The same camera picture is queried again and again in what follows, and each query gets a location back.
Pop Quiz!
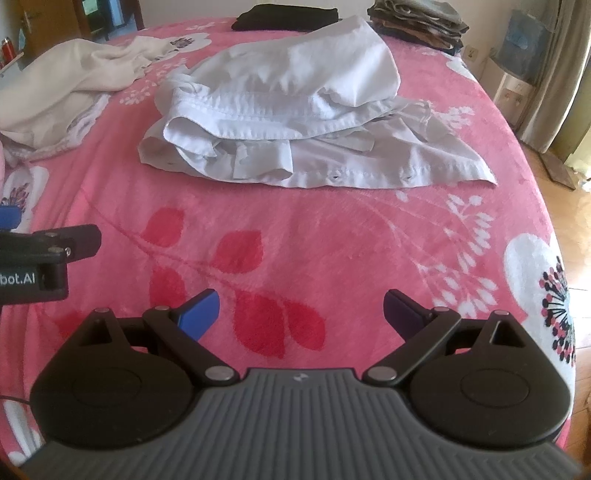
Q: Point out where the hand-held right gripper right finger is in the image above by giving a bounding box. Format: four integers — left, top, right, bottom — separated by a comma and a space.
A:
362, 289, 529, 387

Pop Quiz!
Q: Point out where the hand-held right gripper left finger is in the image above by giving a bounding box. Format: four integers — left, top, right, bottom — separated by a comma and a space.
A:
76, 289, 238, 386

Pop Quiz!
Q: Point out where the cream garment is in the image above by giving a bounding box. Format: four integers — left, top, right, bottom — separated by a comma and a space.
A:
0, 36, 185, 160

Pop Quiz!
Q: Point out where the white button shirt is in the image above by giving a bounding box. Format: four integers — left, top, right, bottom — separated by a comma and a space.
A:
137, 14, 499, 190

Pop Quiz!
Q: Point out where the stack of folded clothes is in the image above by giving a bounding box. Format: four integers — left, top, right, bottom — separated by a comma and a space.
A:
367, 0, 469, 51

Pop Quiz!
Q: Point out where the pink floral blanket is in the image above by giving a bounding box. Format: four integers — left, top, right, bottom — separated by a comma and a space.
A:
0, 16, 579, 469

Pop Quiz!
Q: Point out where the white lace-trimmed cloth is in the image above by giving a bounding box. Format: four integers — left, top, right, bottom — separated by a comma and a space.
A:
0, 92, 114, 163

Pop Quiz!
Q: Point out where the wooden door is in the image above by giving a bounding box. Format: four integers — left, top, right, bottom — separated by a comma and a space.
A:
18, 0, 81, 61

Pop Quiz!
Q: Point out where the brown floor mat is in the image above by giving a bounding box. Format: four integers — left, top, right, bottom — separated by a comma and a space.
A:
545, 159, 578, 190

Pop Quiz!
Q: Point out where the water dispenser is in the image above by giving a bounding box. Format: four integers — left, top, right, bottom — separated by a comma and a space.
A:
489, 9, 555, 126

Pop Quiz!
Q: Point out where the beige curtain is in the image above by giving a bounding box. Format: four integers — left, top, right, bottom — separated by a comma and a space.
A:
517, 0, 591, 153

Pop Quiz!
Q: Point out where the black folded garment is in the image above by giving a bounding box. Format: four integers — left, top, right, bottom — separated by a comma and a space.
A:
231, 4, 340, 33

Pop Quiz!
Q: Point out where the wooden door frame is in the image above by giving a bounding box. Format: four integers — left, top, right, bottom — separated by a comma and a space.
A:
111, 0, 145, 33

